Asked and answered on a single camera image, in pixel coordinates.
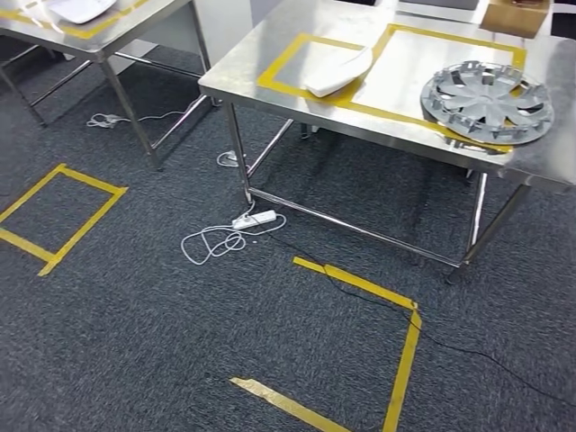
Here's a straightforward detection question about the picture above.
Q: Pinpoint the white cable with plug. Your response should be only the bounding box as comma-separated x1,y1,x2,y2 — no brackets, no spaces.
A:
86,94,208,130

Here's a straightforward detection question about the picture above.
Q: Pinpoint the white curved plastic part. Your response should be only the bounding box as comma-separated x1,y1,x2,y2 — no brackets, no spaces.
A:
303,46,374,98
47,0,119,25

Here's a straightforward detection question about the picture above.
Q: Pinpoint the steel workbench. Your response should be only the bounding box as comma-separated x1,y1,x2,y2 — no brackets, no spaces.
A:
0,0,214,172
198,0,576,286

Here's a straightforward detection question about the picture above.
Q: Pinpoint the black floor cable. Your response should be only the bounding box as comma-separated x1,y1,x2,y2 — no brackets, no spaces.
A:
256,223,576,410

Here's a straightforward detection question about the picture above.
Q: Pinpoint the white office table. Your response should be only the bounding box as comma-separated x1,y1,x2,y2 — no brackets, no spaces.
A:
376,0,576,28

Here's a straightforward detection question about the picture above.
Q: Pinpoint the black office chair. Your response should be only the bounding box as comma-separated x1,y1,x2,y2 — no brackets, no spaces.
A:
551,10,576,41

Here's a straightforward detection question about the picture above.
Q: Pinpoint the white power strip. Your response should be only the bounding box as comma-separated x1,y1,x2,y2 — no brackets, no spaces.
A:
232,210,278,230

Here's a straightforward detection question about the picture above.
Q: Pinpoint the yellow floor tape square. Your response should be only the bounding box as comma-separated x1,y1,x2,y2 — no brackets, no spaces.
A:
0,162,129,278

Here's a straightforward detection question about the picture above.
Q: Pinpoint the grey plastic wheel hubcap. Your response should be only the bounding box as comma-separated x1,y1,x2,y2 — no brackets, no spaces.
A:
420,59,555,146

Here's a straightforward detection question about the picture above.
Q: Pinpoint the yellow tape on workbench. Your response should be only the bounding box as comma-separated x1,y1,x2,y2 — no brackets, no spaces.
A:
256,22,527,155
0,0,149,41

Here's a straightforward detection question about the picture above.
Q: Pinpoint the torn yellow floor tape strip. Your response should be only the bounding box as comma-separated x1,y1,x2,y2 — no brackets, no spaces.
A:
229,376,352,432

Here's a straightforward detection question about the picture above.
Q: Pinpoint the brown cardboard box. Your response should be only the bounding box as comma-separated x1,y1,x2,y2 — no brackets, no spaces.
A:
479,0,553,40

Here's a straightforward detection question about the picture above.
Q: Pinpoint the grey laptop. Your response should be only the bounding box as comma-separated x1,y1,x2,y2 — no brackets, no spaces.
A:
396,0,480,12

